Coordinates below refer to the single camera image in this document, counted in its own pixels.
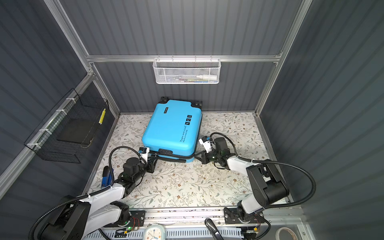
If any black handle tool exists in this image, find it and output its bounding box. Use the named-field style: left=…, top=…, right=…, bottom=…
left=205, top=218, right=223, bottom=240

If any blue hardshell suitcase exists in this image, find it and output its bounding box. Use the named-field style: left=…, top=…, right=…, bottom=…
left=142, top=97, right=203, bottom=163

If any blue flat object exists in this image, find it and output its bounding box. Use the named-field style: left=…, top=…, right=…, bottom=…
left=101, top=166, right=113, bottom=189

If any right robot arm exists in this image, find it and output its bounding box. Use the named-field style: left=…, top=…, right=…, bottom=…
left=195, top=136, right=290, bottom=223

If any white wire mesh basket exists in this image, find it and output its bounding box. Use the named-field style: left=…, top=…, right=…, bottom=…
left=153, top=60, right=222, bottom=85

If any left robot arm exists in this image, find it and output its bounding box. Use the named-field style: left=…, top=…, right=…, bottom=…
left=29, top=157, right=157, bottom=240

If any small white clock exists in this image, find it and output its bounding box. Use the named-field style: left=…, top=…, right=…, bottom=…
left=143, top=224, right=167, bottom=240

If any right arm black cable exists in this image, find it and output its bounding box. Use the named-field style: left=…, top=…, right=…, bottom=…
left=209, top=131, right=317, bottom=240

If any yellow marker in basket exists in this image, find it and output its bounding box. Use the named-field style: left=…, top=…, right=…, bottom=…
left=98, top=109, right=106, bottom=125

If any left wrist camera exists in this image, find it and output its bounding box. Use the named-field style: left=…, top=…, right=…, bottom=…
left=139, top=147, right=149, bottom=163

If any black wire wall basket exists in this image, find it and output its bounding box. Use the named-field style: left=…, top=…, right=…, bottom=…
left=24, top=90, right=109, bottom=164

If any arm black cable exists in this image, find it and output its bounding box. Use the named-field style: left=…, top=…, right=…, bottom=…
left=209, top=131, right=317, bottom=240
left=27, top=146, right=148, bottom=240

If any white tape roll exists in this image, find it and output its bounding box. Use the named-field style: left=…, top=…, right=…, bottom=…
left=275, top=227, right=299, bottom=240

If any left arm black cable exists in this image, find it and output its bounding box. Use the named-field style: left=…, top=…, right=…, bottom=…
left=27, top=146, right=148, bottom=240

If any white bottle in basket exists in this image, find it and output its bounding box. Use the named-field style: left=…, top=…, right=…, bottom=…
left=196, top=75, right=218, bottom=81

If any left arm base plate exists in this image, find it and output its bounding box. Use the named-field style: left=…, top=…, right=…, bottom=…
left=113, top=210, right=146, bottom=227

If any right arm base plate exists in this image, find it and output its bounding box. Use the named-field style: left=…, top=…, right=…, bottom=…
left=223, top=208, right=265, bottom=225

